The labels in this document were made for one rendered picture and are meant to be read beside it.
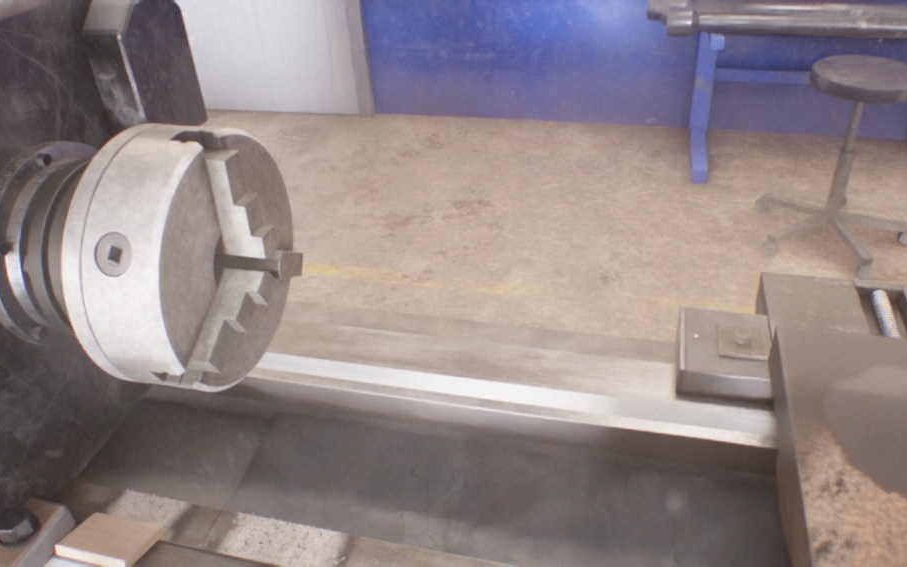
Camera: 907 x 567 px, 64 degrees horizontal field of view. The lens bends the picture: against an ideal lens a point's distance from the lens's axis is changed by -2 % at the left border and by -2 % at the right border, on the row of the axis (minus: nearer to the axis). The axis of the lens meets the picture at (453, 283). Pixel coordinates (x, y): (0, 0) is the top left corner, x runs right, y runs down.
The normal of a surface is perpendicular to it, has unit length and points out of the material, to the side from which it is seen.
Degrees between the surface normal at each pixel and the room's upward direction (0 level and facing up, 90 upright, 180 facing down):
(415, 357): 0
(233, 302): 26
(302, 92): 90
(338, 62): 90
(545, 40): 90
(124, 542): 19
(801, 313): 0
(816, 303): 0
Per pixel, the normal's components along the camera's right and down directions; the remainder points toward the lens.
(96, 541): 0.03, -0.96
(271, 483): -0.04, -0.86
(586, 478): -0.08, -0.70
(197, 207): 0.97, 0.10
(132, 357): -0.23, 0.71
